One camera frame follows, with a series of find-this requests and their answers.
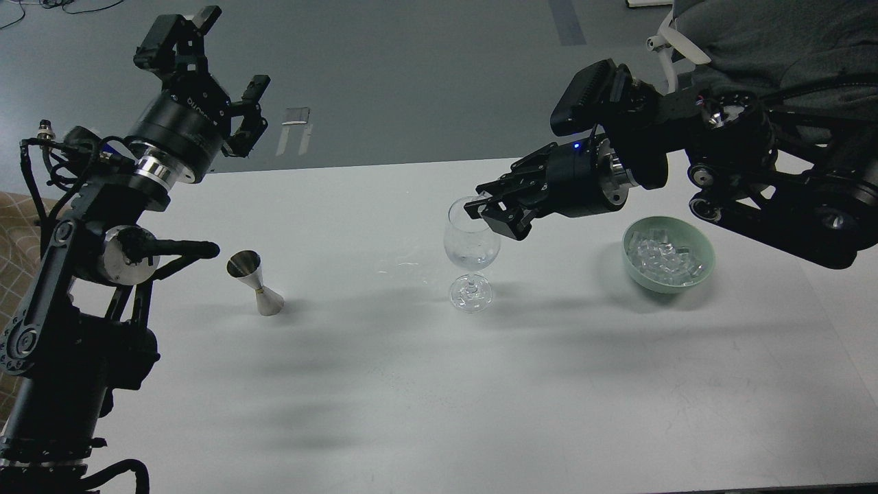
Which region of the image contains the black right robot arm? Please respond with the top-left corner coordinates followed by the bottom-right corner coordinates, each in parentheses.
top-left (464, 59), bottom-right (877, 270)

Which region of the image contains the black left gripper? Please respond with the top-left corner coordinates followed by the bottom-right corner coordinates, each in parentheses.
top-left (128, 5), bottom-right (272, 185)

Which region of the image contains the beige checked cloth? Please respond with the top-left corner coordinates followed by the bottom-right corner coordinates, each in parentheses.
top-left (0, 191), bottom-right (76, 426)

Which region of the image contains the steel cocktail jigger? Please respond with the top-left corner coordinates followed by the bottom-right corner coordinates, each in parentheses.
top-left (226, 250), bottom-right (285, 316)

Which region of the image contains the black floor cable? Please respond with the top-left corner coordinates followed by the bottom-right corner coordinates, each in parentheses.
top-left (0, 0), bottom-right (126, 30)

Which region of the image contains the clear wine glass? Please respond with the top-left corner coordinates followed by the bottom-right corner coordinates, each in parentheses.
top-left (443, 196), bottom-right (501, 314)

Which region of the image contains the white chair part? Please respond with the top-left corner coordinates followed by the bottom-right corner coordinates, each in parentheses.
top-left (645, 10), bottom-right (712, 93)

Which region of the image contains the green bowl of ice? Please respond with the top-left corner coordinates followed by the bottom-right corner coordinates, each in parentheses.
top-left (621, 216), bottom-right (716, 295)

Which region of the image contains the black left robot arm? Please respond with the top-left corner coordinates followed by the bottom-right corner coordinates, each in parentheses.
top-left (2, 5), bottom-right (270, 493)

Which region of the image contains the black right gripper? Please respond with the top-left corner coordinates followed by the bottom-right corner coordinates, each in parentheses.
top-left (464, 139), bottom-right (628, 241)

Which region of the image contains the person in grey sweater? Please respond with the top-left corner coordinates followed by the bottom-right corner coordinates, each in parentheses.
top-left (672, 1), bottom-right (877, 119)

